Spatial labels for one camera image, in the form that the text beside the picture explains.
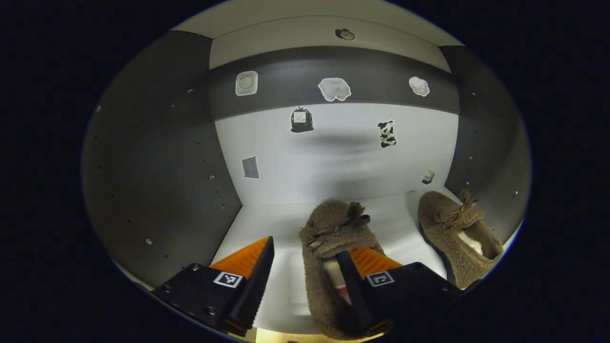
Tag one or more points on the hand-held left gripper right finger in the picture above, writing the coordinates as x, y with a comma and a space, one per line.
355, 295

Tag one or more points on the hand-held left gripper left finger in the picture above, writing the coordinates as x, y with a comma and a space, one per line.
255, 290

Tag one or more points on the brown fleece shoe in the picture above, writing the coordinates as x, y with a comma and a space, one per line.
443, 224
329, 224

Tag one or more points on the white shoe cabinet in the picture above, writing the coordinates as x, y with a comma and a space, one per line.
333, 162

